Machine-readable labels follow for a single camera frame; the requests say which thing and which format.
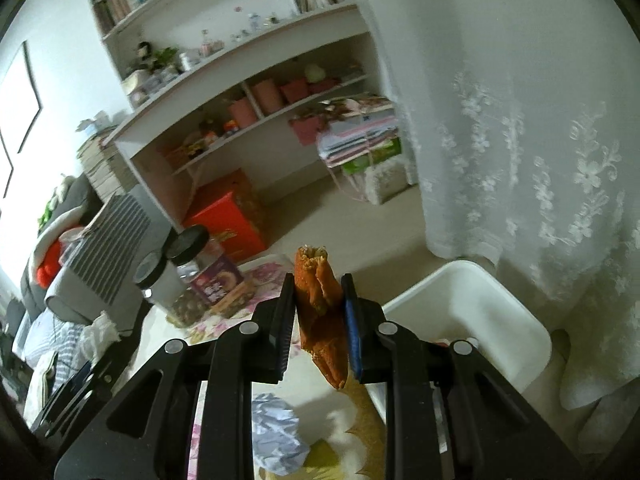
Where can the white bookshelf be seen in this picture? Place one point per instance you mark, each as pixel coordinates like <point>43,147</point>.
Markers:
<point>240,60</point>

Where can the red cloth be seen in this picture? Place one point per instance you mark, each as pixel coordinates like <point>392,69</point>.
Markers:
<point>47,265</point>

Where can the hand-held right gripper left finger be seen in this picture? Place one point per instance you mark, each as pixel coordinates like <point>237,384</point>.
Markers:
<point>282,320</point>

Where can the white lace curtain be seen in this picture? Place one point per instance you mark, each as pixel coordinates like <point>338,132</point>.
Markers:
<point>500,110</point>

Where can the pink storage box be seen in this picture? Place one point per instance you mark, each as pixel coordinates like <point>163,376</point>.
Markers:
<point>242,112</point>
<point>267,95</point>
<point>305,130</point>

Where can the white plastic bin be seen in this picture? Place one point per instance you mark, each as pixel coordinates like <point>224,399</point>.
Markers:
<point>480,320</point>

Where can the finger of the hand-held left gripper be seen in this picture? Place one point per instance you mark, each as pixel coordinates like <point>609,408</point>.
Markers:
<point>65,390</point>

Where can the red gift box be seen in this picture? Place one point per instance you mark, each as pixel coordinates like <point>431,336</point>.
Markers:
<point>230,220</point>

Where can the black picture frame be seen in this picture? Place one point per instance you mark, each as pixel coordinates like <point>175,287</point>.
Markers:
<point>20,100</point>

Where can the clear jar with purple label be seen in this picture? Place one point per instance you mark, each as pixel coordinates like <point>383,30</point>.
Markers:
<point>210,280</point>

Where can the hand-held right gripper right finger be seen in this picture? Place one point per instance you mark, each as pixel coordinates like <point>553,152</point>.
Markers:
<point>354,335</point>

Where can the stack of books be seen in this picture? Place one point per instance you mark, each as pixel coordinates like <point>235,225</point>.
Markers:
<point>102,165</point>

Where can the grey sofa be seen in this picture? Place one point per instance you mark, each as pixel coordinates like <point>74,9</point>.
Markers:
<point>65,210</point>

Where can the stack of folded cloths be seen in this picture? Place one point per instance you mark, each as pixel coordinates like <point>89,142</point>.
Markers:
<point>360,135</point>

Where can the grey striped air purifier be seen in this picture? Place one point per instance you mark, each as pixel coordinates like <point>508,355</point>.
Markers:
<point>100,260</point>

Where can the green potted plant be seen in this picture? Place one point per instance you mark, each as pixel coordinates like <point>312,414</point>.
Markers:
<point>165,57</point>

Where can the white jar with black lid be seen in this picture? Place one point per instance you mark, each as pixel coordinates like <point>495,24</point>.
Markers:
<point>160,285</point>

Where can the floral tablecloth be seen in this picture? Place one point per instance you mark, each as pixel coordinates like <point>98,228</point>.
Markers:
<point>310,410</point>

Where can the orange peel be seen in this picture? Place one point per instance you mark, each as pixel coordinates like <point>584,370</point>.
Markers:
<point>320,320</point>

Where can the blue patterned pillow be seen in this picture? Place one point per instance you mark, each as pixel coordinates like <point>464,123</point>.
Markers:
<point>30,330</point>

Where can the crumpled blue and white paper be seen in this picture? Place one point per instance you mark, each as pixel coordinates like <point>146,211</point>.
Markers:
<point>275,435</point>

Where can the white fuzzy stool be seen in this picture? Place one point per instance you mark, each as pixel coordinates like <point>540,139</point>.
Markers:
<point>385,180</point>

